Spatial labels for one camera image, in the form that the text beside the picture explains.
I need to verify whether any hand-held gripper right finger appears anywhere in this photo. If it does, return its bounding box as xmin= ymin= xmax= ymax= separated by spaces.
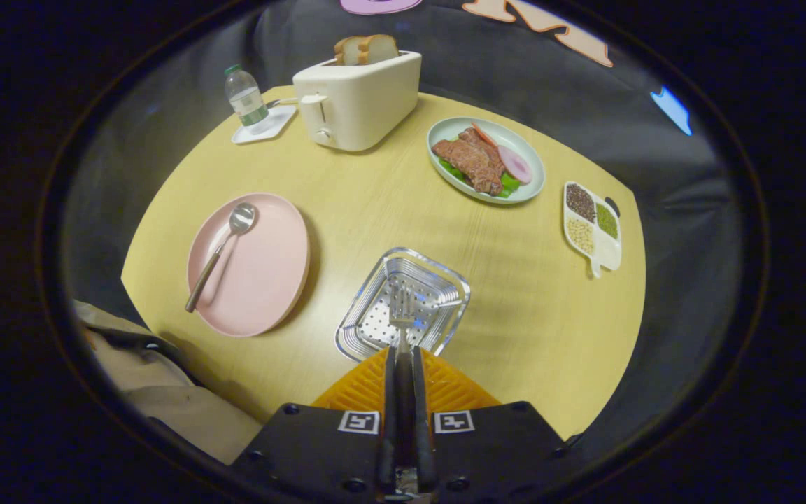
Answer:
xmin=412 ymin=346 xmax=572 ymax=502

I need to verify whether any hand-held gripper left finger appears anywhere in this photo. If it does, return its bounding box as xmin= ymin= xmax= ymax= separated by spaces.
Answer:
xmin=232 ymin=346 xmax=400 ymax=503

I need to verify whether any metal fork with wooden handle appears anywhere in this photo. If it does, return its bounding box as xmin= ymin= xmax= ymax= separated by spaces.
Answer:
xmin=388 ymin=282 xmax=419 ymax=491

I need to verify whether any metal spoon with wooden handle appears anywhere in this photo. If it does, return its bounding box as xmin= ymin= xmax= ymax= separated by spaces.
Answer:
xmin=185 ymin=202 xmax=257 ymax=314

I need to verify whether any person's beige clothing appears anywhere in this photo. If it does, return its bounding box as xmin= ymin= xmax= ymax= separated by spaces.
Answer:
xmin=73 ymin=300 xmax=264 ymax=466

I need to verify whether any pink plate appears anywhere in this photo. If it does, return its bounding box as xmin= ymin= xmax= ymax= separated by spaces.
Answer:
xmin=186 ymin=192 xmax=311 ymax=338

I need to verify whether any white divided grain dish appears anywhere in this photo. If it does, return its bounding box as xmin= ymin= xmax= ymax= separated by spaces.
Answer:
xmin=563 ymin=181 xmax=623 ymax=279

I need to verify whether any green lettuce leaf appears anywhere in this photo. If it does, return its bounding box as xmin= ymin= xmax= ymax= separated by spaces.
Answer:
xmin=438 ymin=160 xmax=521 ymax=199

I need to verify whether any pink ham slice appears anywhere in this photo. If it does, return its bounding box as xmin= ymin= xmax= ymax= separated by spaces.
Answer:
xmin=497 ymin=145 xmax=533 ymax=185

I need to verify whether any brown meat steak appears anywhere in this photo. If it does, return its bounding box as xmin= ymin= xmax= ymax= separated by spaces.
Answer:
xmin=432 ymin=127 xmax=506 ymax=196

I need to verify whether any pale green plate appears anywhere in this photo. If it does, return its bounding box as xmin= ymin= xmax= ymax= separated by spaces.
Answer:
xmin=426 ymin=116 xmax=546 ymax=205

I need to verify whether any white square coaster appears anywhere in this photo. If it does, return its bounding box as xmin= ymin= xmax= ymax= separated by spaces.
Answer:
xmin=232 ymin=105 xmax=297 ymax=145

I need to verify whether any clear plastic water bottle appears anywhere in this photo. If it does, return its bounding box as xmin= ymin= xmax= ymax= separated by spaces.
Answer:
xmin=225 ymin=64 xmax=270 ymax=127

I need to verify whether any white toaster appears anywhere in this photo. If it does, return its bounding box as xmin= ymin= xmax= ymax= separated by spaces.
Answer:
xmin=292 ymin=50 xmax=423 ymax=153

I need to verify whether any metal wire drainer basket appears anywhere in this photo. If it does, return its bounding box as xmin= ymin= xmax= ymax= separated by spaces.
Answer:
xmin=334 ymin=247 xmax=472 ymax=363

